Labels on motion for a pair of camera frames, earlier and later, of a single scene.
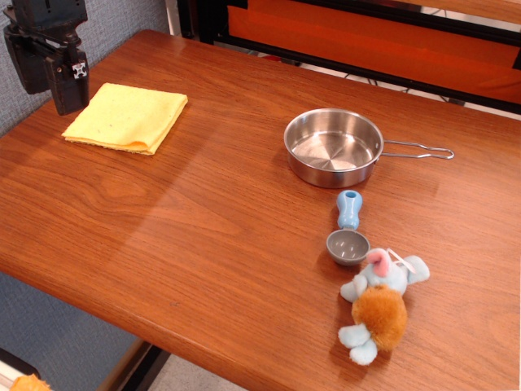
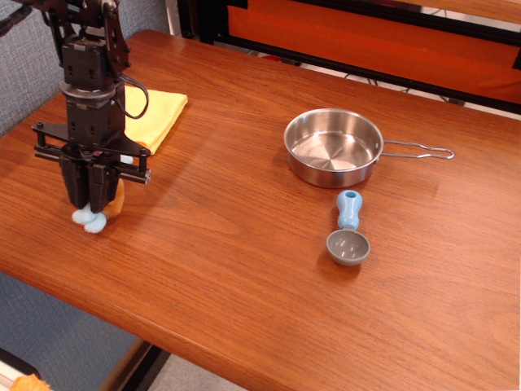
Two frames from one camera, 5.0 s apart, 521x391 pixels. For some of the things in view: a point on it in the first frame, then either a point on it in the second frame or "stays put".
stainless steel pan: (338, 148) stays put
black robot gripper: (44, 43) to (96, 135)
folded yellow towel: (127, 117) stays put
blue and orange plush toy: (378, 300) to (95, 222)
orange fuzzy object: (28, 383) stays put
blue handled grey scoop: (347, 247) stays put
